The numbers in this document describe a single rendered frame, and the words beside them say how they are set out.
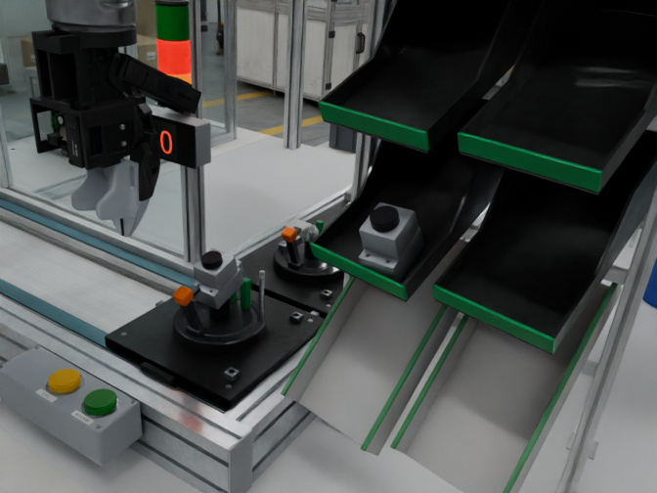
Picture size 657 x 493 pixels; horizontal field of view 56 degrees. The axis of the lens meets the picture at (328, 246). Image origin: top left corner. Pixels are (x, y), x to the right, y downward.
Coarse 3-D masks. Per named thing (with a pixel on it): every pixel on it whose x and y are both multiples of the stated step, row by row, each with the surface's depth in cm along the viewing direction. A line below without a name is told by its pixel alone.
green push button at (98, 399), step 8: (96, 392) 80; (104, 392) 80; (112, 392) 80; (88, 400) 79; (96, 400) 79; (104, 400) 79; (112, 400) 79; (88, 408) 78; (96, 408) 78; (104, 408) 78; (112, 408) 79
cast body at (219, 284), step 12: (216, 252) 89; (204, 264) 87; (216, 264) 87; (228, 264) 88; (240, 264) 94; (204, 276) 88; (216, 276) 87; (228, 276) 89; (240, 276) 92; (204, 288) 89; (216, 288) 88; (228, 288) 90; (204, 300) 90; (216, 300) 89
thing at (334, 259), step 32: (384, 160) 75; (416, 160) 79; (448, 160) 78; (480, 160) 66; (384, 192) 76; (416, 192) 75; (448, 192) 74; (480, 192) 68; (352, 224) 74; (448, 224) 70; (320, 256) 70; (352, 256) 70; (416, 256) 68; (384, 288) 65; (416, 288) 65
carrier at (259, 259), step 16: (288, 224) 126; (304, 224) 126; (320, 224) 116; (272, 240) 124; (304, 240) 113; (256, 256) 117; (272, 256) 117; (288, 256) 114; (304, 256) 114; (256, 272) 112; (272, 272) 112; (288, 272) 109; (304, 272) 109; (320, 272) 109; (336, 272) 110; (256, 288) 108; (272, 288) 107; (288, 288) 107; (304, 288) 108; (320, 288) 108; (336, 288) 109; (304, 304) 103; (320, 304) 103
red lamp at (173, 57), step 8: (160, 40) 94; (160, 48) 94; (168, 48) 94; (176, 48) 94; (184, 48) 95; (160, 56) 95; (168, 56) 94; (176, 56) 95; (184, 56) 95; (160, 64) 96; (168, 64) 95; (176, 64) 95; (184, 64) 96; (168, 72) 96; (176, 72) 96; (184, 72) 96
